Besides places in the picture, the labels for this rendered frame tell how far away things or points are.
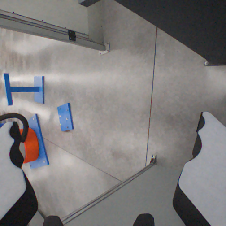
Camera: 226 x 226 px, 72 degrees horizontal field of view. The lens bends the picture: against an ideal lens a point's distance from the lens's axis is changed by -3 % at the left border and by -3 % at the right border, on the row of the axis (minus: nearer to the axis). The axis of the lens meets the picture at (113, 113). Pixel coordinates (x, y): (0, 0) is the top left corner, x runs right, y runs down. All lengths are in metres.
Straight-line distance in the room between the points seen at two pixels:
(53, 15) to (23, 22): 0.25
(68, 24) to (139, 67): 0.69
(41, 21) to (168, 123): 1.22
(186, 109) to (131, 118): 0.50
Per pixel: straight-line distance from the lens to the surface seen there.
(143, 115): 1.42
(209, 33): 0.61
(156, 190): 1.07
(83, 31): 1.61
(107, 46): 1.72
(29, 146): 3.21
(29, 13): 1.40
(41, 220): 4.05
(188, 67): 1.27
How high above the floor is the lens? 1.20
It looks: 47 degrees down
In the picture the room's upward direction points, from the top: 98 degrees counter-clockwise
